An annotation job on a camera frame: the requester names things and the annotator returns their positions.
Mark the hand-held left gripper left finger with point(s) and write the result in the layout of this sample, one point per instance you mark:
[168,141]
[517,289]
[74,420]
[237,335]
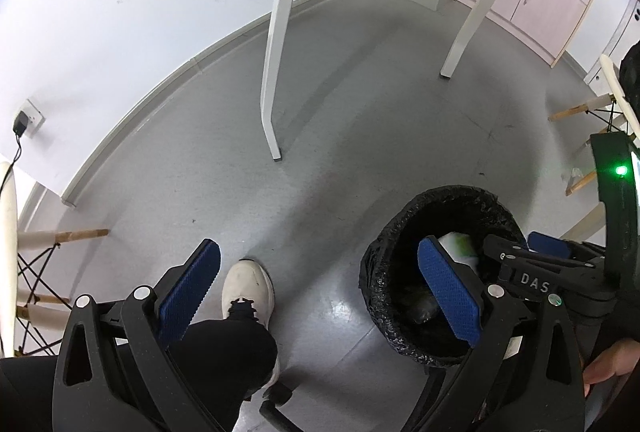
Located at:
[192,282]

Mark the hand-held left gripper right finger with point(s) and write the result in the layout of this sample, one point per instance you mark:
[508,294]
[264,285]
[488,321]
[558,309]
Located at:
[447,287]

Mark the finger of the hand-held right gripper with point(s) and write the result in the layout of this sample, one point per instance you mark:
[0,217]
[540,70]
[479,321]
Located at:
[505,254]
[547,243]

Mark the white green carton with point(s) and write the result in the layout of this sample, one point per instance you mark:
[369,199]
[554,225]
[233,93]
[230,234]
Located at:
[462,246]

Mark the black bagged trash bin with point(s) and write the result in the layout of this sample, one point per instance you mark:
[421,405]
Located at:
[400,224]

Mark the person's right hand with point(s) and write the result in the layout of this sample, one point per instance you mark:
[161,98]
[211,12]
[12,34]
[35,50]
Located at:
[617,359]

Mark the person's left white shoe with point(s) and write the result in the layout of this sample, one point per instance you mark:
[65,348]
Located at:
[247,289]

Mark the white chair with backpack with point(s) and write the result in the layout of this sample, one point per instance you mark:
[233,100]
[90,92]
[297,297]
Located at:
[612,81]

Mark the black backpack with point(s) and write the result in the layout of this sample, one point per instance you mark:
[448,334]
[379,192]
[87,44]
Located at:
[631,81]

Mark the white chair with wooden legs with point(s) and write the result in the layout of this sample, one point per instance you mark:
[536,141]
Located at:
[7,252]

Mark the white wall socket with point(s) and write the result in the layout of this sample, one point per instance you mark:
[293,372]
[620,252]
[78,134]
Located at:
[36,114]

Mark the black wall charger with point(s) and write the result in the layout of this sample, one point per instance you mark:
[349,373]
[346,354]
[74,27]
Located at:
[21,124]

